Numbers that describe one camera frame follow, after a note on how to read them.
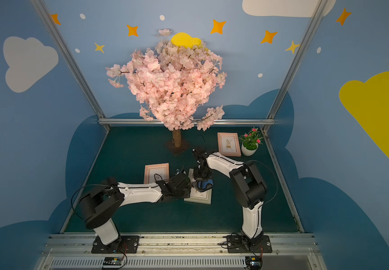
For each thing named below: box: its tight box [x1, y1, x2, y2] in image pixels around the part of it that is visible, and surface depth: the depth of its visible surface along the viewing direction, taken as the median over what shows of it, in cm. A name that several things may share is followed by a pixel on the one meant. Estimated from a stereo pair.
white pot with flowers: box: [238, 126, 264, 157], surface depth 103 cm
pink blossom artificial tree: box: [106, 28, 228, 157], surface depth 70 cm
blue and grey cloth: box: [192, 178, 214, 193], surface depth 90 cm
